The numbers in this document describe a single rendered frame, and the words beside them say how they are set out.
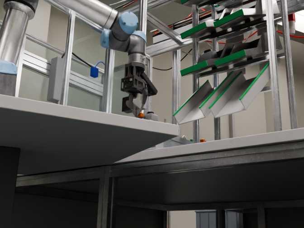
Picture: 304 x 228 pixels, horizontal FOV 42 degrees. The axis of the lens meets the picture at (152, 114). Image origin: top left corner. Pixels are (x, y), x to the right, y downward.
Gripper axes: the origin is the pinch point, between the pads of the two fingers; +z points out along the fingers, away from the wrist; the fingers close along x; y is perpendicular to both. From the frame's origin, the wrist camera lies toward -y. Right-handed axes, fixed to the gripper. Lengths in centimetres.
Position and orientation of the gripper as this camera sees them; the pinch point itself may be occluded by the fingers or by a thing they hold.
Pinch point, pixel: (137, 114)
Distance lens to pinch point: 160.8
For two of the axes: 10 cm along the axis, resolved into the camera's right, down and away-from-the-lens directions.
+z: -0.3, 9.5, -3.1
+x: 7.9, -1.7, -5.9
